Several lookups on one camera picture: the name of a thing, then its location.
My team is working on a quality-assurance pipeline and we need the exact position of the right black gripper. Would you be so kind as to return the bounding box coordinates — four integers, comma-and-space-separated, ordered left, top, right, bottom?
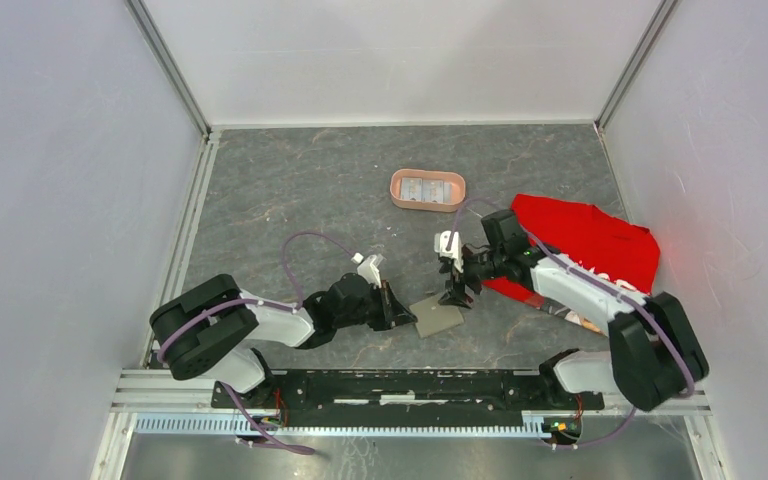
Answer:
438, 246, 505, 310

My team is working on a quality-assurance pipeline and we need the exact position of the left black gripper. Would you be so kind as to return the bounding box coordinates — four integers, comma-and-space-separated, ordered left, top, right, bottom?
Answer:
335, 280, 418, 331

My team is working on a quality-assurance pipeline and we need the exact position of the grey card holder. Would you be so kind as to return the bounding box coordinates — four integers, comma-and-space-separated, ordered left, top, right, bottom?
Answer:
409, 294, 464, 338

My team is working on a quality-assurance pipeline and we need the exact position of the grey credit card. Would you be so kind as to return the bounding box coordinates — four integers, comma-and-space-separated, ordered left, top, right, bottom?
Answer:
422, 179, 451, 204
400, 177, 423, 202

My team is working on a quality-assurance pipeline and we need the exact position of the pink oval tray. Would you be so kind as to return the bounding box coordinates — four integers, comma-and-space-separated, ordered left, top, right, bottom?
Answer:
389, 168, 466, 213

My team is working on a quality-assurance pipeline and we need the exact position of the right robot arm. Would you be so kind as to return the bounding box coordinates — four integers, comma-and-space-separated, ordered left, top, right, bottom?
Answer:
434, 209, 710, 411

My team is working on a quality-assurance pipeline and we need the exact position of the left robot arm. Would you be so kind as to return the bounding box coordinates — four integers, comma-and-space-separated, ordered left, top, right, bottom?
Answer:
149, 273, 417, 408

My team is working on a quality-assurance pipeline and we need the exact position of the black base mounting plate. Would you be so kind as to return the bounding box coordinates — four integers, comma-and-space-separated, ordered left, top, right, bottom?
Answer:
241, 369, 605, 427

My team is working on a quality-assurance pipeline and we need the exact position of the red printed t-shirt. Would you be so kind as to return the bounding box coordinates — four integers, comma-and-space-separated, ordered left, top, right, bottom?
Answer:
483, 193, 662, 336

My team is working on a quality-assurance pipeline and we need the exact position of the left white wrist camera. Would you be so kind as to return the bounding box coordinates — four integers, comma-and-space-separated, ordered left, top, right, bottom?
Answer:
352, 252, 385, 287

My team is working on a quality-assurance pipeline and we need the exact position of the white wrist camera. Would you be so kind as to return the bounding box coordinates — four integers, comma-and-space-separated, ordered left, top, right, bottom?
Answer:
352, 252, 385, 287
434, 230, 463, 273

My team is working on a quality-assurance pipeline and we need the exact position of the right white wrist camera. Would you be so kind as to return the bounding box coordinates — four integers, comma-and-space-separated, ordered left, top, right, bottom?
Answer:
434, 230, 463, 273

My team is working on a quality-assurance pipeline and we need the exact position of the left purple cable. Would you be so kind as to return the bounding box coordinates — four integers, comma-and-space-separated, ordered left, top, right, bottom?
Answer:
156, 230, 359, 456

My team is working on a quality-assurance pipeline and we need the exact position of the aluminium frame rail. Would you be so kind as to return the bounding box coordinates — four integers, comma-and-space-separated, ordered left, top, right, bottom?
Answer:
112, 369, 713, 439

